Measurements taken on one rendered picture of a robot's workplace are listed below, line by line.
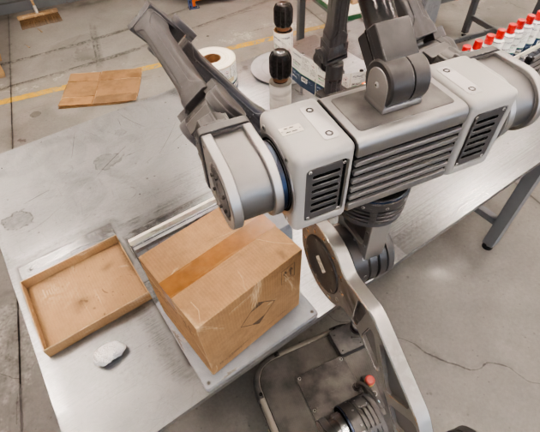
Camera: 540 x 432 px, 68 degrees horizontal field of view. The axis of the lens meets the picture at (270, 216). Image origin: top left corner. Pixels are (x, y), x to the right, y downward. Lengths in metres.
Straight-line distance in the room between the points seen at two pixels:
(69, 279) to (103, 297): 0.13
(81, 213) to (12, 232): 0.23
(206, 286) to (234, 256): 0.10
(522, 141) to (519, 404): 1.12
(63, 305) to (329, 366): 1.01
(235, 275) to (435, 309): 1.51
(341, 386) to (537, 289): 1.27
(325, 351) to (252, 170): 1.30
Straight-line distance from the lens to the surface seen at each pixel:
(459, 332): 2.24
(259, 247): 0.95
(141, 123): 1.87
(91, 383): 1.21
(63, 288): 1.39
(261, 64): 2.05
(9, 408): 2.30
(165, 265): 0.96
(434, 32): 1.00
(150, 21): 1.01
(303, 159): 0.55
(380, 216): 0.76
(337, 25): 1.29
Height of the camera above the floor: 1.89
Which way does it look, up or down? 50 degrees down
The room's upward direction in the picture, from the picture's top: 2 degrees counter-clockwise
